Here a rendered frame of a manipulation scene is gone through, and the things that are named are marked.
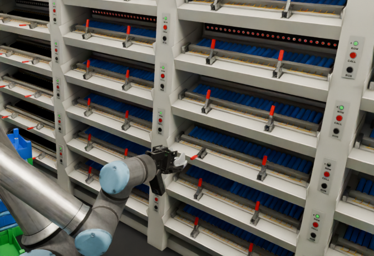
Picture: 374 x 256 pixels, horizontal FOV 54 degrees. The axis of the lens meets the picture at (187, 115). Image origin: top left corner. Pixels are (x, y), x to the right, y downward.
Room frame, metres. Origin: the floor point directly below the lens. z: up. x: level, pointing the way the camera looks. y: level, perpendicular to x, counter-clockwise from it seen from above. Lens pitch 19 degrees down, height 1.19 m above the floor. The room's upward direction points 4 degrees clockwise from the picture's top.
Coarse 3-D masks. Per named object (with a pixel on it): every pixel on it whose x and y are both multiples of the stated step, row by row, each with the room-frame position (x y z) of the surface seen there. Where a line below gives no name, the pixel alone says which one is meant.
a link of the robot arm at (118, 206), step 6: (102, 192) 0.95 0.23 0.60; (102, 198) 0.95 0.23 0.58; (108, 198) 0.94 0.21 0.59; (114, 198) 0.94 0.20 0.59; (126, 198) 0.96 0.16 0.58; (96, 204) 0.93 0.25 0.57; (102, 204) 0.92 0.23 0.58; (108, 204) 0.92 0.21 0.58; (114, 204) 0.94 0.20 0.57; (120, 204) 0.95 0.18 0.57; (114, 210) 0.91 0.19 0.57; (120, 210) 0.94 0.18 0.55; (120, 216) 0.94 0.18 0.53
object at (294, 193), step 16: (192, 128) 1.55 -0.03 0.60; (176, 144) 1.46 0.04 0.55; (192, 144) 1.45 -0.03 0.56; (192, 160) 1.38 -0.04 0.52; (208, 160) 1.34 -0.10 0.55; (224, 160) 1.33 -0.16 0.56; (240, 160) 1.32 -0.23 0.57; (224, 176) 1.30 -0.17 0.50; (240, 176) 1.24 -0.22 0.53; (256, 176) 1.23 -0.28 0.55; (272, 176) 1.22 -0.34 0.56; (288, 176) 1.21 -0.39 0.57; (272, 192) 1.18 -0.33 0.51; (288, 192) 1.14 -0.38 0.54; (304, 192) 1.13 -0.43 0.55
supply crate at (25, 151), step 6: (18, 132) 1.66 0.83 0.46; (12, 138) 1.66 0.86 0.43; (18, 138) 1.66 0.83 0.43; (24, 144) 1.59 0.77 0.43; (30, 144) 1.53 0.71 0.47; (18, 150) 1.49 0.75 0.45; (24, 150) 1.51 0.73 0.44; (30, 150) 1.53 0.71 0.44; (24, 156) 1.51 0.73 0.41; (30, 156) 1.53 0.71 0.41
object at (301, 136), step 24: (192, 96) 1.46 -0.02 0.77; (216, 96) 1.43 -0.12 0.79; (240, 96) 1.41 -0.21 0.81; (264, 96) 1.38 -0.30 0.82; (288, 96) 1.34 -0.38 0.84; (216, 120) 1.32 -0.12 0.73; (240, 120) 1.29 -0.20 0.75; (264, 120) 1.27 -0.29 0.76; (288, 120) 1.23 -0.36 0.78; (312, 120) 1.22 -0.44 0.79; (288, 144) 1.16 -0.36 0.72; (312, 144) 1.12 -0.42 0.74
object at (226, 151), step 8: (184, 136) 1.47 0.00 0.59; (200, 144) 1.42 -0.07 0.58; (208, 144) 1.40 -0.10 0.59; (216, 152) 1.36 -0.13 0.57; (224, 152) 1.36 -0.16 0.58; (232, 152) 1.34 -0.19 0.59; (240, 152) 1.33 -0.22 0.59; (248, 160) 1.30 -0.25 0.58; (256, 160) 1.28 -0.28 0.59; (272, 168) 1.24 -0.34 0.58; (280, 168) 1.23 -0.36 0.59; (288, 168) 1.22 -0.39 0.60; (296, 176) 1.19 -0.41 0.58; (304, 176) 1.17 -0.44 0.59
